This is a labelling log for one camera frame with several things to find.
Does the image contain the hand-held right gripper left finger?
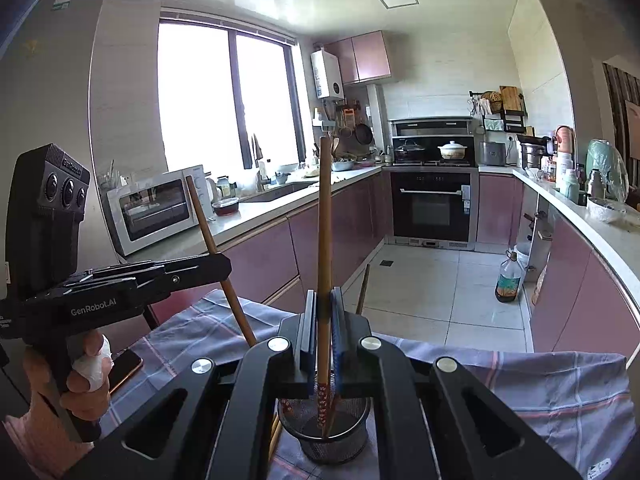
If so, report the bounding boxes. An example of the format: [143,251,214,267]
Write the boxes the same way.
[65,288,321,480]

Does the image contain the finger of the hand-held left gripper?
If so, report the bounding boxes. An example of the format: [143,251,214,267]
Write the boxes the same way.
[85,259,169,282]
[134,254,232,307]

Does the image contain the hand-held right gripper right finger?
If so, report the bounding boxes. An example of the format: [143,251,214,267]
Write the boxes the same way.
[330,286,583,480]

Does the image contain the brown bamboo chopstick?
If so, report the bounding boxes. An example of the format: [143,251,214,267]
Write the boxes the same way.
[355,263,372,316]
[316,135,335,441]
[185,175,258,347]
[267,407,283,463]

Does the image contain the black mesh utensil holder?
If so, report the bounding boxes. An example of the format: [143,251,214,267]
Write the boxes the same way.
[277,395,373,463]

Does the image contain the person's left forearm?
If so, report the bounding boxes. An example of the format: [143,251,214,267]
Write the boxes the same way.
[0,410,81,478]

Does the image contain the person's left hand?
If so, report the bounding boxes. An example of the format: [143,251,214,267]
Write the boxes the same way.
[22,332,115,423]

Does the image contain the white microwave oven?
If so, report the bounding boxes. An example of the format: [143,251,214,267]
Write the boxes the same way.
[106,164,213,257]

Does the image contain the pink kitchen base cabinets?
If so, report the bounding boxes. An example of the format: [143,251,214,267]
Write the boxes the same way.
[477,170,640,356]
[120,167,386,321]

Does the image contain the dark smartphone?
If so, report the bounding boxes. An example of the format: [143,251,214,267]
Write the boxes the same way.
[107,349,144,395]

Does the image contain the grey refrigerator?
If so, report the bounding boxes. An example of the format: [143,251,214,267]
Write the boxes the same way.
[0,0,111,281]

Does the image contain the black built-in oven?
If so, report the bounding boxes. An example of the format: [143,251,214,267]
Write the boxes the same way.
[390,167,473,246]

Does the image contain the kitchen window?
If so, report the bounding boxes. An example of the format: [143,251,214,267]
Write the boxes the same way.
[159,17,307,176]

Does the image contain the plastic oil bottle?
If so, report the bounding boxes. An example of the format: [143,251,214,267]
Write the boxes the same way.
[495,250,523,303]

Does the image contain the black pot with glass lid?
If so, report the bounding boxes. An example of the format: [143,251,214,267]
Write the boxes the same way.
[394,140,427,162]

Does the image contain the grey-blue plaid tablecloth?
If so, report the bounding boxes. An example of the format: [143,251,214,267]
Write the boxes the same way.
[97,287,638,480]

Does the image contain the white casserole pot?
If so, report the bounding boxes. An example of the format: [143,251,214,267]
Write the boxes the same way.
[438,141,470,161]

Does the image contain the steel range hood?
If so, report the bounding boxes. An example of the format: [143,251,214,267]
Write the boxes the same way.
[389,117,475,137]

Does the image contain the silver countertop appliance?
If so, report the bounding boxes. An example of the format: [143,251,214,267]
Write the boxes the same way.
[480,141,507,167]

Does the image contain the stainless steamer pot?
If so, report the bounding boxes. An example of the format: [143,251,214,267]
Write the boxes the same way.
[517,134,551,170]

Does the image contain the clear glass bowl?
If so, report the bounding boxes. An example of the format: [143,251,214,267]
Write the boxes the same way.
[586,196,626,223]

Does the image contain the pink thermos jug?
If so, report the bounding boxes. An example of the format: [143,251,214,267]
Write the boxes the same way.
[554,126,576,171]

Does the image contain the green covered appliance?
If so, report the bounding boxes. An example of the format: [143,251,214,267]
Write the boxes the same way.
[586,139,628,203]

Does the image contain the white wall water heater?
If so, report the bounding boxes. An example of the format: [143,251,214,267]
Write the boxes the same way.
[311,50,345,100]

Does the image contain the pink upper wall cabinets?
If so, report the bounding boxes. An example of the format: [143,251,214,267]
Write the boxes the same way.
[325,30,392,86]

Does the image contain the wall rack with cutting boards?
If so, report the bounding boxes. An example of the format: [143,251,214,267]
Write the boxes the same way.
[470,85,528,133]

